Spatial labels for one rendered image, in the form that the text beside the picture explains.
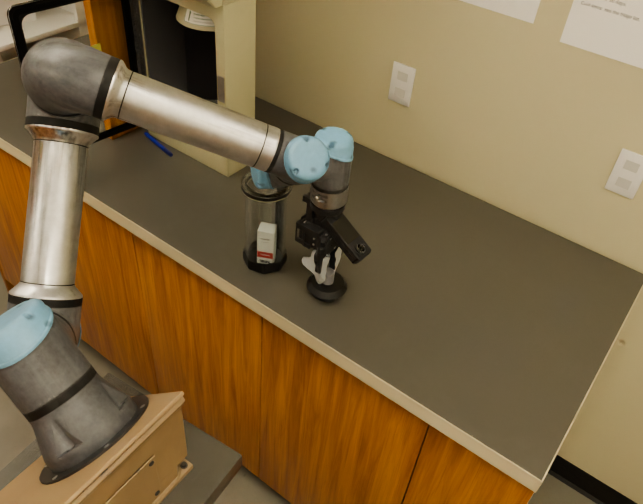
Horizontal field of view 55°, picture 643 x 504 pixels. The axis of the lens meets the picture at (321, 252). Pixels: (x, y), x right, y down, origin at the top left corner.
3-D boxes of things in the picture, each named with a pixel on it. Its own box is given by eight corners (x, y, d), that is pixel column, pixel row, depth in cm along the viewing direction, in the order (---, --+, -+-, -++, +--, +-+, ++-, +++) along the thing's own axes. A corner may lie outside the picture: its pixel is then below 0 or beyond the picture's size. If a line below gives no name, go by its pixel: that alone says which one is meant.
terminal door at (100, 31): (144, 123, 180) (126, -21, 153) (46, 162, 162) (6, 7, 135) (143, 122, 180) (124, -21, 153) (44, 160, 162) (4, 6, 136)
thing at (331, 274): (322, 272, 147) (324, 251, 142) (354, 290, 143) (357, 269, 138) (297, 293, 141) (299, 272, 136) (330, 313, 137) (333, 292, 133)
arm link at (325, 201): (356, 182, 124) (332, 201, 119) (353, 201, 127) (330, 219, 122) (326, 167, 127) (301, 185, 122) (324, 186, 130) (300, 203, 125)
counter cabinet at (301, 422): (135, 218, 300) (106, 37, 240) (533, 469, 217) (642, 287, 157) (8, 294, 258) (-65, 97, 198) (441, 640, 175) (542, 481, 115)
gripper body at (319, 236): (315, 226, 138) (319, 182, 130) (346, 244, 135) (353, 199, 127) (293, 243, 134) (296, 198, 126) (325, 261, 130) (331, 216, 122)
